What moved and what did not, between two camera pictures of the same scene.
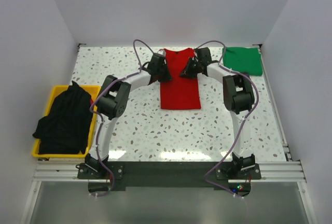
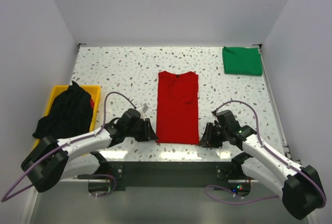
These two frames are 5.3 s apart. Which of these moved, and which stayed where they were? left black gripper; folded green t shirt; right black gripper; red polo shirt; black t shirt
Moved: red polo shirt; left black gripper; right black gripper
Stayed: black t shirt; folded green t shirt
